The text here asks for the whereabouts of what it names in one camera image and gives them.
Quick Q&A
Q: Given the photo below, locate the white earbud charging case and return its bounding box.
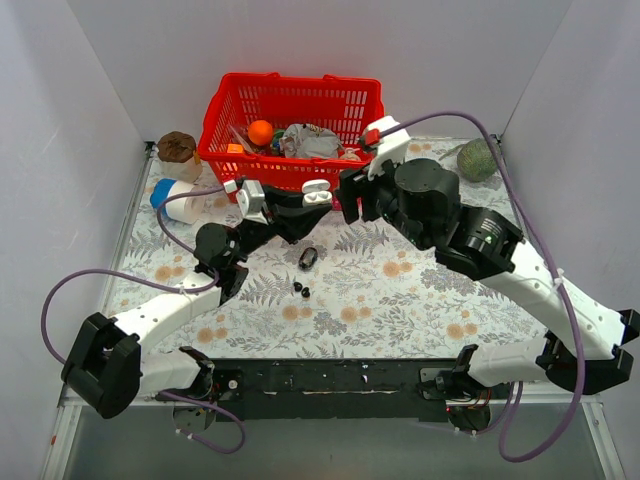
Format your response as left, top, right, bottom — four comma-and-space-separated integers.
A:
302, 179, 333, 206

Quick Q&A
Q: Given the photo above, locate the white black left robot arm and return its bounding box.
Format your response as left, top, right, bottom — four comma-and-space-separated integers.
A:
61, 180, 332, 419

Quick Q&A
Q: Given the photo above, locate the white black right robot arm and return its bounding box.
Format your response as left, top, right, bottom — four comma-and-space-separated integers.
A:
334, 158, 639, 398

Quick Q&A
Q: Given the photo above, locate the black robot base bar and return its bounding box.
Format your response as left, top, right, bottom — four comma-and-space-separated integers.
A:
154, 357, 494, 424

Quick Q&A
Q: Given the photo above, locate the black earbud charging case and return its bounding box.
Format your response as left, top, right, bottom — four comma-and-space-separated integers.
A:
298, 247, 319, 271

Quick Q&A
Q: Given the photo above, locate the cream plush toy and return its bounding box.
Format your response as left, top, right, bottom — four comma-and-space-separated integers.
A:
340, 148, 361, 162

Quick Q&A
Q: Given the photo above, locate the crumpled silver foil bag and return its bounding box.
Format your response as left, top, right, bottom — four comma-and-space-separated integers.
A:
279, 123, 344, 159

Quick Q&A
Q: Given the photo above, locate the orange fruit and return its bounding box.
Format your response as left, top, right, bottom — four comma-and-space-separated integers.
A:
247, 120, 274, 146

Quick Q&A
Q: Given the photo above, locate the red plastic shopping basket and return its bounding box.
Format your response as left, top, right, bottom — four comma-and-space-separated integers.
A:
198, 73, 384, 191

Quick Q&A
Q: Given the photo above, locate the small orange box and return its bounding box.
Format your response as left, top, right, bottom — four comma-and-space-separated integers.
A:
226, 143, 244, 154

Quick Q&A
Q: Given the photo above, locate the floral patterned table mat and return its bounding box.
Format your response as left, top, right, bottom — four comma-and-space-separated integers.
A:
119, 154, 545, 358

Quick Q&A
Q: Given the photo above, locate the blue white tape roll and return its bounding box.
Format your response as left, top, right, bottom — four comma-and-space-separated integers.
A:
150, 178, 205, 224

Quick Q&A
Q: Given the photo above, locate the green melon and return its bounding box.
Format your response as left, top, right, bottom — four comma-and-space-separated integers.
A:
440, 138, 498, 183

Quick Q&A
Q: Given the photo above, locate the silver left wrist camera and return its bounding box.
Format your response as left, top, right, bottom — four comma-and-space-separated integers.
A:
236, 180, 268, 225

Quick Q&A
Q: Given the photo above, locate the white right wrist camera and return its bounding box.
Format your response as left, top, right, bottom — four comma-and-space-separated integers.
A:
359, 115, 411, 181

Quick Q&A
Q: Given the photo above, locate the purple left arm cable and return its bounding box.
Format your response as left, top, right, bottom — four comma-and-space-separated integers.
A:
40, 179, 247, 455

